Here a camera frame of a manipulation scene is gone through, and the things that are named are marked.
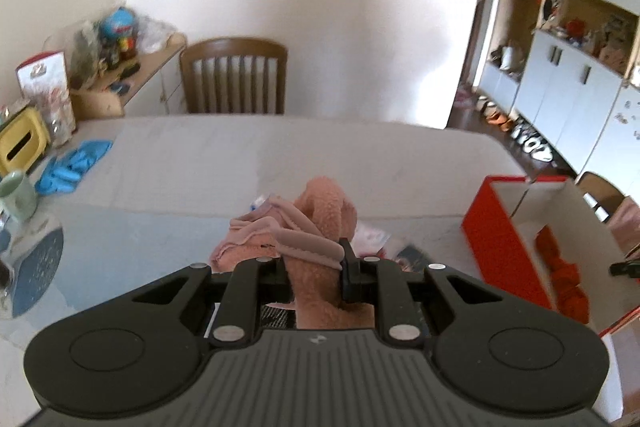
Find wooden slat-back chair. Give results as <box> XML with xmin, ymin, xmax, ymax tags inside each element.
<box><xmin>179</xmin><ymin>38</ymin><xmax>289</xmax><ymax>116</ymax></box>

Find green mug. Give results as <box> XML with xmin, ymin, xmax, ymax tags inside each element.
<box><xmin>0</xmin><ymin>170</ymin><xmax>40</xmax><ymax>222</ymax></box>

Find clear plastic bag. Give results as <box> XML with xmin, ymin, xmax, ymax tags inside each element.
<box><xmin>135</xmin><ymin>13</ymin><xmax>178</xmax><ymax>54</ymax></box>

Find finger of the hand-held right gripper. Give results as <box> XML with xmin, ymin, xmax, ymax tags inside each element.
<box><xmin>608</xmin><ymin>259</ymin><xmax>640</xmax><ymax>279</ymax></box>

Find dark wooden chair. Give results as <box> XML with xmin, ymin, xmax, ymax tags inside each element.
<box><xmin>575</xmin><ymin>172</ymin><xmax>628</xmax><ymax>225</ymax></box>

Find row of shoes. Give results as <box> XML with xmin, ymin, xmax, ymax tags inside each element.
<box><xmin>472</xmin><ymin>94</ymin><xmax>556</xmax><ymax>164</ymax></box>

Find dark printed packet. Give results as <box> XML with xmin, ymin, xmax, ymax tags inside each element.
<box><xmin>392</xmin><ymin>244</ymin><xmax>427</xmax><ymax>273</ymax></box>

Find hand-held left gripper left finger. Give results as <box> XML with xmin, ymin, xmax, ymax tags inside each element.
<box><xmin>127</xmin><ymin>257</ymin><xmax>298</xmax><ymax>350</ymax></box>

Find red and white cardboard box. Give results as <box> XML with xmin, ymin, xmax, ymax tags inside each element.
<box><xmin>460</xmin><ymin>174</ymin><xmax>640</xmax><ymax>338</ymax></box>

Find pink printed packet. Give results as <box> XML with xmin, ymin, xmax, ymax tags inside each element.
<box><xmin>357</xmin><ymin>222</ymin><xmax>393</xmax><ymax>255</ymax></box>

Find pink fleece hat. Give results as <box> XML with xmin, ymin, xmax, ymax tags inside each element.
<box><xmin>207</xmin><ymin>177</ymin><xmax>373</xmax><ymax>330</ymax></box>

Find white gift box red label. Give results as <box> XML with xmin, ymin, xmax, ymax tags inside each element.
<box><xmin>15</xmin><ymin>51</ymin><xmax>77</xmax><ymax>144</ymax></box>

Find red cloth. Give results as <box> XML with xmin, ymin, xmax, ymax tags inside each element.
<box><xmin>535</xmin><ymin>226</ymin><xmax>593</xmax><ymax>323</ymax></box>

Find wooden side cabinet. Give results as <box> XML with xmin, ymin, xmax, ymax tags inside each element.
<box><xmin>70</xmin><ymin>32</ymin><xmax>188</xmax><ymax>118</ymax></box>

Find white wall cabinet unit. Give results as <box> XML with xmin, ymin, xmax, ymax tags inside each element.
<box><xmin>477</xmin><ymin>0</ymin><xmax>640</xmax><ymax>178</ymax></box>

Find yellow tissue box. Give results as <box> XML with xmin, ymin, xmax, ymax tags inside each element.
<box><xmin>0</xmin><ymin>106</ymin><xmax>53</xmax><ymax>175</ymax></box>

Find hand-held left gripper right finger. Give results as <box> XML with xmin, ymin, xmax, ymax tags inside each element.
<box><xmin>339</xmin><ymin>237</ymin><xmax>507</xmax><ymax>349</ymax></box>

